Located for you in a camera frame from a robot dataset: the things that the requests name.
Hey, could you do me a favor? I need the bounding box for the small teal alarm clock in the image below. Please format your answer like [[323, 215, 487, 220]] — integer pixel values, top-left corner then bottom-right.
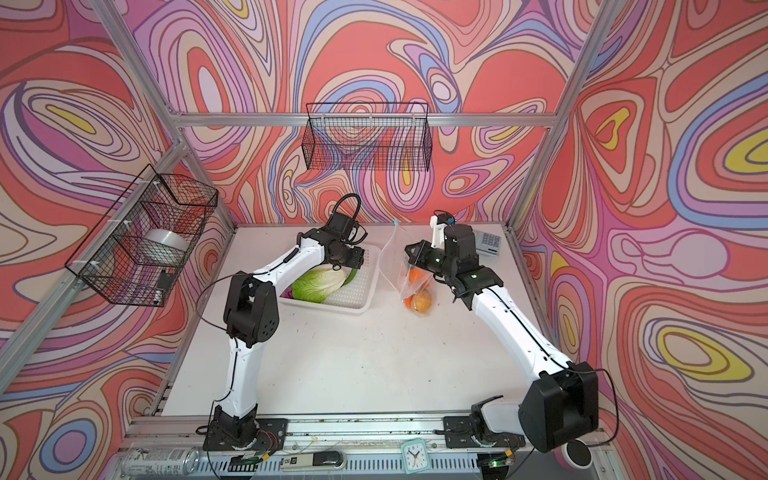
[[400, 438, 432, 474]]

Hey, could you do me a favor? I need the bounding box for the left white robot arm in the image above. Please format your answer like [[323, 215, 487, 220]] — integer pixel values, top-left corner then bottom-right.
[[204, 193, 366, 451]]

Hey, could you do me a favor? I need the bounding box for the black wire basket back wall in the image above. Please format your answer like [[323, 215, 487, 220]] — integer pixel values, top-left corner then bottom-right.
[[301, 100, 433, 172]]

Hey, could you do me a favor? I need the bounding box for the white plastic perforated basket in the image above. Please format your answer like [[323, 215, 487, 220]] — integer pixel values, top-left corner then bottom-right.
[[279, 245, 381, 315]]

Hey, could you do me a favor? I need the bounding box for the black white remote device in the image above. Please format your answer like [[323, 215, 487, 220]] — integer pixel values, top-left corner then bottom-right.
[[280, 450, 346, 472]]

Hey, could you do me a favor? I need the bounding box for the silver drink can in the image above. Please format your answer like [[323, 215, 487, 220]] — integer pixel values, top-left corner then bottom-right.
[[120, 447, 200, 477]]

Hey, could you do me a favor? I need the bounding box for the green lettuce cabbage toy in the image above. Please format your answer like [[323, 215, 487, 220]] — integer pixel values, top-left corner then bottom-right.
[[290, 265, 357, 303]]

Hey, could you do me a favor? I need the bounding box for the green circuit board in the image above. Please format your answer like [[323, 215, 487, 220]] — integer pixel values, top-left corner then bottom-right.
[[227, 456, 263, 473]]

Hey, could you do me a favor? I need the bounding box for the black wire basket left wall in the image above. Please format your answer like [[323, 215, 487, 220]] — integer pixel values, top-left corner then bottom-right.
[[65, 165, 219, 308]]

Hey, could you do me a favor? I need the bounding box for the grey calculator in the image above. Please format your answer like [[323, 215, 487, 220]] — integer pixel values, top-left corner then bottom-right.
[[474, 231, 501, 256]]

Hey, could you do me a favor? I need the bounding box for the black wire basket wall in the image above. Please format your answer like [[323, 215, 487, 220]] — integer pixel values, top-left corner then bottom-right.
[[301, 100, 433, 172], [65, 165, 219, 308]]

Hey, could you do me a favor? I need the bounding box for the silver tape roll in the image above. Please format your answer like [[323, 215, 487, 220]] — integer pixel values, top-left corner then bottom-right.
[[139, 229, 189, 266]]

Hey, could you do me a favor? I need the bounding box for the aluminium frame post left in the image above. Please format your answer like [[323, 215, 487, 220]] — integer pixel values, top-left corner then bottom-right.
[[89, 0, 238, 229]]

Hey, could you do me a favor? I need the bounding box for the clear zip top bag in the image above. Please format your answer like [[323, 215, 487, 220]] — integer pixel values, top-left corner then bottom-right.
[[379, 221, 435, 316]]

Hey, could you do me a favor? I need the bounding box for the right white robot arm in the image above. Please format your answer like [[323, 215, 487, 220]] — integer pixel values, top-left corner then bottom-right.
[[404, 210, 599, 452]]

